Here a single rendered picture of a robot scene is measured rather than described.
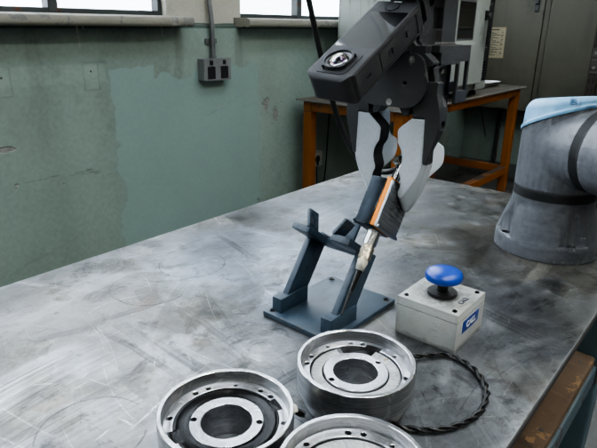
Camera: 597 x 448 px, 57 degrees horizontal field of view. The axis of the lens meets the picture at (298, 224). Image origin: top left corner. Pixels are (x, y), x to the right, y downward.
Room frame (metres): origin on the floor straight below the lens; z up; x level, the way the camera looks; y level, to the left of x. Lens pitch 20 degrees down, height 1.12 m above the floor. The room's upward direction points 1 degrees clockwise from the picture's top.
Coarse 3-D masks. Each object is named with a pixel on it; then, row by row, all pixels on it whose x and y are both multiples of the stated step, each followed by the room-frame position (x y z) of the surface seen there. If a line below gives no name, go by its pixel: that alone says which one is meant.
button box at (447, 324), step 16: (416, 288) 0.55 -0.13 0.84; (432, 288) 0.54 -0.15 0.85; (464, 288) 0.55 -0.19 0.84; (400, 304) 0.53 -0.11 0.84; (416, 304) 0.52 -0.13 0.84; (432, 304) 0.51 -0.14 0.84; (448, 304) 0.51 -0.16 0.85; (464, 304) 0.51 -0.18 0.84; (480, 304) 0.53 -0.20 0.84; (400, 320) 0.53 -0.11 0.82; (416, 320) 0.51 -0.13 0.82; (432, 320) 0.50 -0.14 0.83; (448, 320) 0.49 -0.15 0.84; (464, 320) 0.50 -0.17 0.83; (480, 320) 0.54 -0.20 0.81; (416, 336) 0.51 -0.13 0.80; (432, 336) 0.50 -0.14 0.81; (448, 336) 0.49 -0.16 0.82; (464, 336) 0.50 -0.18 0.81
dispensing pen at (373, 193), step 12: (396, 156) 0.52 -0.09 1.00; (396, 168) 0.51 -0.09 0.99; (372, 180) 0.50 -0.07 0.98; (384, 180) 0.49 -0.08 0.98; (372, 192) 0.49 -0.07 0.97; (372, 204) 0.48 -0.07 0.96; (360, 216) 0.48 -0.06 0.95; (372, 228) 0.48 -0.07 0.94; (372, 240) 0.47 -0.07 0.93; (360, 252) 0.47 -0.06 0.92; (372, 252) 0.47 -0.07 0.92; (360, 264) 0.47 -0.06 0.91; (348, 300) 0.45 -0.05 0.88
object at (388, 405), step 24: (336, 336) 0.46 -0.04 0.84; (360, 336) 0.46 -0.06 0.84; (384, 336) 0.45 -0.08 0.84; (312, 360) 0.43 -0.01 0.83; (336, 360) 0.43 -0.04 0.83; (360, 360) 0.43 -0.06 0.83; (408, 360) 0.42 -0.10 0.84; (312, 384) 0.38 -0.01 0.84; (336, 384) 0.39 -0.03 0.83; (360, 384) 0.43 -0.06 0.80; (384, 384) 0.40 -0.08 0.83; (408, 384) 0.38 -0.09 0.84; (312, 408) 0.38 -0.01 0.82; (336, 408) 0.37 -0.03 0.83; (360, 408) 0.36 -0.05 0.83; (384, 408) 0.36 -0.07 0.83
